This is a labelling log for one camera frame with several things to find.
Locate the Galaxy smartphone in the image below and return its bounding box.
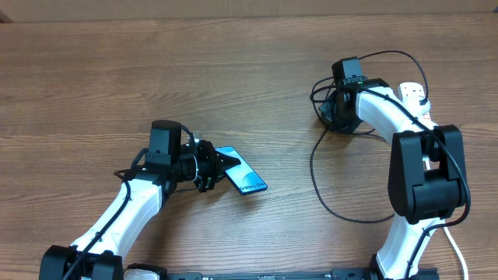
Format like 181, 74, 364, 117
216, 146, 268, 195

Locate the black USB charging cable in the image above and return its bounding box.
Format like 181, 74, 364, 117
309, 50, 430, 225

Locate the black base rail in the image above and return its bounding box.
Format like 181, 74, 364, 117
124, 264, 440, 280

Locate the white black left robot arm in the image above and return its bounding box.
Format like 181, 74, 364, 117
39, 120, 241, 280

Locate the white USB charger plug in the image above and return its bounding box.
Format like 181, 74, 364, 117
405, 96, 431, 120

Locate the white power strip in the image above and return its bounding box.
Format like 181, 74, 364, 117
397, 82, 436, 128

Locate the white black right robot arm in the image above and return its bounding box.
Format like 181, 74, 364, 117
310, 57, 471, 279

